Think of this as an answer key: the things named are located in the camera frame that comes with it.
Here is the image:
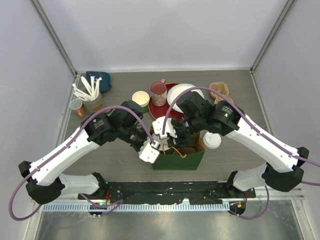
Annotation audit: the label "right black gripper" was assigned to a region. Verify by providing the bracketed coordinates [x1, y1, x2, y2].
[166, 114, 205, 148]

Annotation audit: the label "green brown paper bag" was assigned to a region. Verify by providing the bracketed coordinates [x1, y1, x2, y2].
[149, 124, 206, 171]

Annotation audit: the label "green paper cups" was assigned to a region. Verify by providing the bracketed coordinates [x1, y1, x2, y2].
[131, 91, 150, 114]

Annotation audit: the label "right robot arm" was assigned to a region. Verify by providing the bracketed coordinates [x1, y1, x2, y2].
[163, 91, 309, 198]

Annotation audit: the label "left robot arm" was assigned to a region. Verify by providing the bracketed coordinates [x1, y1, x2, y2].
[18, 100, 149, 205]

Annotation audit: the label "red round tray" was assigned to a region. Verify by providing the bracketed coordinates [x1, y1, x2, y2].
[148, 83, 179, 119]

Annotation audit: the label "white paper plate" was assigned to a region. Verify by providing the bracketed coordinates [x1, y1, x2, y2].
[167, 83, 205, 113]

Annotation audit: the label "pink floral mug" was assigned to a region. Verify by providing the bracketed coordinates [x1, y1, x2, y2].
[150, 79, 167, 107]

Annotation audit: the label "grey mug orange logo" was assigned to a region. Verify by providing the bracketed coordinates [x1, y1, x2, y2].
[83, 93, 105, 114]

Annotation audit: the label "brown cardboard cup carrier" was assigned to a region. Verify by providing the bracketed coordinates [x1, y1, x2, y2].
[209, 82, 234, 105]

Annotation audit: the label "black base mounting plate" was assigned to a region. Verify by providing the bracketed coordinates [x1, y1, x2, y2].
[87, 181, 256, 205]

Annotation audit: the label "blue cloth pouch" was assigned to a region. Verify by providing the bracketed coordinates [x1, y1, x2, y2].
[85, 71, 112, 93]

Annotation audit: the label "white plastic cutlery bundle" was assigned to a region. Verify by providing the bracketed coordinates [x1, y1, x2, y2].
[72, 76, 102, 103]

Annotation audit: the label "small pink paper cup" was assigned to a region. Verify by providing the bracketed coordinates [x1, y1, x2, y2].
[69, 98, 86, 118]

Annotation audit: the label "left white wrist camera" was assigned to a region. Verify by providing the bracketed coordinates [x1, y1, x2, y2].
[138, 140, 160, 164]

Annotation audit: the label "white slotted cable duct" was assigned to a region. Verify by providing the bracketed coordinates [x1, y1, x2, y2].
[43, 201, 230, 213]

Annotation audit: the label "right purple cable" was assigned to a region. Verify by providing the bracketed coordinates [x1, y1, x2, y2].
[161, 86, 320, 220]

